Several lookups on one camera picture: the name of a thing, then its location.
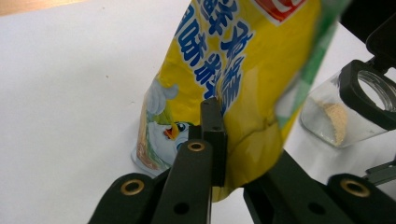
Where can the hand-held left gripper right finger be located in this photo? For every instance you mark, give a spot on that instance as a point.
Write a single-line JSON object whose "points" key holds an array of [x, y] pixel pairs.
{"points": [[274, 179]]}

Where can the wooden table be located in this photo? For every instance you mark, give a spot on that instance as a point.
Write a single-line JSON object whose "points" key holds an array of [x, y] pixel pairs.
{"points": [[25, 6]]}

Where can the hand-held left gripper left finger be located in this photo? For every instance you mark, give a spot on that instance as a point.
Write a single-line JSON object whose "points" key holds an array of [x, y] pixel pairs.
{"points": [[214, 140]]}

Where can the yellow green seasoning pouch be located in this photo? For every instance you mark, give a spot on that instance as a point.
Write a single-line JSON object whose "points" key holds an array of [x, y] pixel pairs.
{"points": [[249, 93]]}

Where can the glass jar with black lid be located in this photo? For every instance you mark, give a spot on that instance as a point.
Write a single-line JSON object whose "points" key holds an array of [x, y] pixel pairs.
{"points": [[351, 93]]}

